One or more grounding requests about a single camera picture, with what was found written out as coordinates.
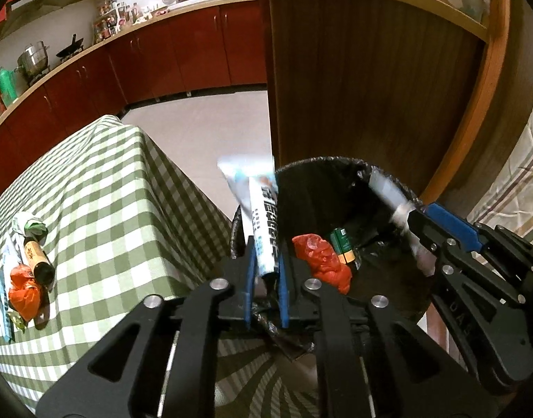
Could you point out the light blue wrapper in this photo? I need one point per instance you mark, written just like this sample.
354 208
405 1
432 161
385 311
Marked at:
5 322

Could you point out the brown bottle tan label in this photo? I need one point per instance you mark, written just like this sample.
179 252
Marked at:
38 261

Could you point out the group of seasoning bottles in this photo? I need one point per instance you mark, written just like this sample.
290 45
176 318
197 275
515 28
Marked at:
116 21

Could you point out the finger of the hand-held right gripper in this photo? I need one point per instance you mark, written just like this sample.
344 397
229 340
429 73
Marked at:
449 226
423 227

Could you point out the orange plastic bag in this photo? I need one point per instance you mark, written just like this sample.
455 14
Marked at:
25 296
323 263

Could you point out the green checked tablecloth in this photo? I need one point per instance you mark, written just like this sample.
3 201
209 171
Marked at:
118 191

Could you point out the white green paper wrapper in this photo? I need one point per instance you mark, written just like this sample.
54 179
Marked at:
25 222

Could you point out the white plastic wrapper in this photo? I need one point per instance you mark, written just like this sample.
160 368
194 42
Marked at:
386 189

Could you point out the red base cabinets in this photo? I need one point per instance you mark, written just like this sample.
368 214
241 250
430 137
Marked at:
197 52

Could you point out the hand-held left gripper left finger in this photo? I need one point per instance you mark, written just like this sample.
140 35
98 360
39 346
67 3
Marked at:
249 289

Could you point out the black bin with liner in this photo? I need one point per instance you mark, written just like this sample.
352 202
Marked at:
327 191

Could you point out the wooden bar counter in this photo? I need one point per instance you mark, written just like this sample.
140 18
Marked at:
358 74

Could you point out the green thermos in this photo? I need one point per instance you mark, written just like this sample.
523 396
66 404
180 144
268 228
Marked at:
7 87

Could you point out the black wok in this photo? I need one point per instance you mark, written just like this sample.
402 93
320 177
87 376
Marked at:
70 48

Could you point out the yellow wrapper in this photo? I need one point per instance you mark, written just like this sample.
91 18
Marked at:
19 322

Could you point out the white toothpaste tube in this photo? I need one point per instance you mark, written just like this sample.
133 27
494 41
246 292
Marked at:
264 226

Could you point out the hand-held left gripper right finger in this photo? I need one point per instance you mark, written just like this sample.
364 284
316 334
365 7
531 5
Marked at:
283 296

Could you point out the long white paper wrapper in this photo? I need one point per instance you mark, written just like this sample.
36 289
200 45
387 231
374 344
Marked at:
11 250

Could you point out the steel steamer pot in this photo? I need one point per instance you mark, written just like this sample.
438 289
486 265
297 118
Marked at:
33 61

